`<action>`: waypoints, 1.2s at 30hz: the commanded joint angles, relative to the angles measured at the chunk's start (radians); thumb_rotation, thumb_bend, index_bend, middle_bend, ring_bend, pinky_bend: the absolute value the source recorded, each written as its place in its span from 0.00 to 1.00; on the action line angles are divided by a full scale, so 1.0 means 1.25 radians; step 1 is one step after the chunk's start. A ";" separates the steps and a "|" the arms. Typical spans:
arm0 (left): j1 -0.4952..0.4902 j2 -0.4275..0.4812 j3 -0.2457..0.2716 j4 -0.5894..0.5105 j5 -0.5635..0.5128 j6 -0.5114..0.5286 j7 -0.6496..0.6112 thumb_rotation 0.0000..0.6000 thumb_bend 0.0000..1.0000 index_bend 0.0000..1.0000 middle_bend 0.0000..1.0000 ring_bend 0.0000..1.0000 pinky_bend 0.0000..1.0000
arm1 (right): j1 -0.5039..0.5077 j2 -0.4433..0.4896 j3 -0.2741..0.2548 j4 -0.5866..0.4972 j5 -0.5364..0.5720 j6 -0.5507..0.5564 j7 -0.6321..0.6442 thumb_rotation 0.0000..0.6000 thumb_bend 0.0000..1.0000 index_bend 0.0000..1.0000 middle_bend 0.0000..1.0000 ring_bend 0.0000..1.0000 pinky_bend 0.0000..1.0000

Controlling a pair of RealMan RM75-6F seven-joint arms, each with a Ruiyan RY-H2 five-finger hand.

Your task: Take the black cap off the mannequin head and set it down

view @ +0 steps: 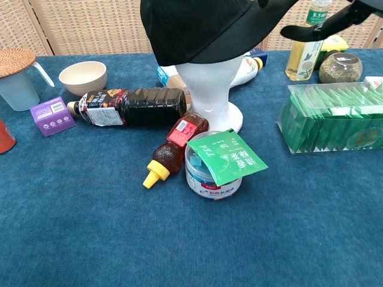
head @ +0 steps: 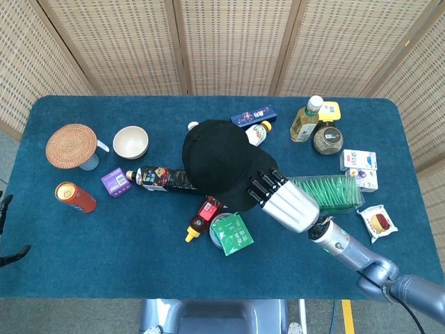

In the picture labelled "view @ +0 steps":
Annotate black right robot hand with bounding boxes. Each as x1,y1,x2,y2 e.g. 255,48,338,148
280,0,383,41

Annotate black baseball cap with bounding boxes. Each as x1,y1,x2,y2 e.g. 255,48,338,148
139,0,300,67

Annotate white foam mannequin head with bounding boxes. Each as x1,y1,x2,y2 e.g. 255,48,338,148
175,56,244,135

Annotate blue white packet behind head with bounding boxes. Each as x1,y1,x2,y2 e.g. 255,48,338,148
156,65,188,90

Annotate yellow and green package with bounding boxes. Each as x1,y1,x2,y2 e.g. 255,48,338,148
314,35,349,71

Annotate round glass jar dried herbs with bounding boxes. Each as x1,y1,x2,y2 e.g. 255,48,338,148
318,52,363,84

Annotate yellow tea drink bottle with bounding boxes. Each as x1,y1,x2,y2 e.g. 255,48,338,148
285,0,333,82

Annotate white and red box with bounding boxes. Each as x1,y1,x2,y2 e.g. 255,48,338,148
362,76,383,89

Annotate dark blue box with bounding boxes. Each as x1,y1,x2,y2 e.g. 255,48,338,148
242,47,269,65

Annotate clear box green tea bags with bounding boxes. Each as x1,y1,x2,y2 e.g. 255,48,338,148
276,81,383,155

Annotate white bottle orange-yellow cap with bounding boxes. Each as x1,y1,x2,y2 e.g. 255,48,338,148
229,56,264,88

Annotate green tea sachet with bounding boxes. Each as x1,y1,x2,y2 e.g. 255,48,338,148
186,128,269,186

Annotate dark tea plastic bottle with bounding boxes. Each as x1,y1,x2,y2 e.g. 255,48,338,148
66,87,188,127

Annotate clear round plastic tub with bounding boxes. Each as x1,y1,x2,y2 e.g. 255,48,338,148
184,130,243,201

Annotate honey bottle yellow cap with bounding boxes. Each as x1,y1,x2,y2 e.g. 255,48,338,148
142,111,209,190

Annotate woven wicker folding screen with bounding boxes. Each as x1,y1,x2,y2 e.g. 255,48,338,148
0,0,383,57

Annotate beige bowl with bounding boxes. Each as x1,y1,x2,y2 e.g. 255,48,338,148
58,60,108,97

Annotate small purple carton box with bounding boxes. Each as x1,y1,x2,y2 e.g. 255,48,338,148
29,96,77,138

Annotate blue tablecloth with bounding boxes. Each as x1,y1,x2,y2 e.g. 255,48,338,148
0,49,383,287

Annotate round woven rattan coaster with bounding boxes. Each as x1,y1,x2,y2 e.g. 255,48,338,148
0,48,37,79

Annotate red can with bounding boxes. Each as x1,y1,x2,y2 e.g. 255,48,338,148
0,118,17,154

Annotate light blue handled cup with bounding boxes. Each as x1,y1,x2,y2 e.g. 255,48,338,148
0,62,56,112

